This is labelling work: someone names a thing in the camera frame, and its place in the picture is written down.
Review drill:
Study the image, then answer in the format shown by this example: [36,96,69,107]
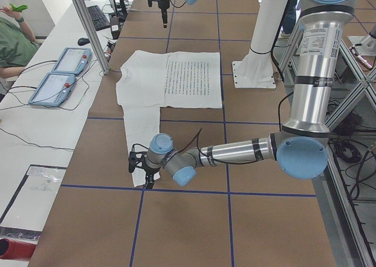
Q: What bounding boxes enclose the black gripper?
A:
[143,159,160,189]
[160,8,168,28]

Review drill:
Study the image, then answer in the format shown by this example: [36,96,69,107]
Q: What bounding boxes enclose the white long-sleeve printed shirt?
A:
[115,50,223,188]

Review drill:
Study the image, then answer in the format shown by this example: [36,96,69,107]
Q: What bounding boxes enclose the black keyboard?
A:
[87,5,110,31]

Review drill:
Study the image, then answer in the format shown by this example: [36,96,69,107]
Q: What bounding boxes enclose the black computer mouse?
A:
[77,38,90,46]

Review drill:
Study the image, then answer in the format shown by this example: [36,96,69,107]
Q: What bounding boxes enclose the upper blue teach pendant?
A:
[52,47,92,75]

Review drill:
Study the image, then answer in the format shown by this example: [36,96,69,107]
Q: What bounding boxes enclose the blue teach pendant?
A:
[52,47,92,75]
[28,72,76,107]

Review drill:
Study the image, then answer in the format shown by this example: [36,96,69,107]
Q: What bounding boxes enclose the clear plastic document sleeve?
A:
[1,164,66,231]

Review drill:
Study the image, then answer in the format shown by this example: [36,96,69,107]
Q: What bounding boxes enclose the lower blue teach pendant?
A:
[28,72,76,107]

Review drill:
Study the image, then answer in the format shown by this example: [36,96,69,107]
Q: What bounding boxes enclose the person in green shirt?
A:
[1,6,39,79]

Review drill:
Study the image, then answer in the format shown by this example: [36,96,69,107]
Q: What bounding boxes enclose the red cylinder object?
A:
[1,238,36,261]

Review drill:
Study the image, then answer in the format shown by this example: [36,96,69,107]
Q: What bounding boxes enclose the aluminium frame post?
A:
[72,0,110,75]

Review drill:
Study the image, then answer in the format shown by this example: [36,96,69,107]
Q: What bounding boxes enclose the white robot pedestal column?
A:
[232,0,288,89]

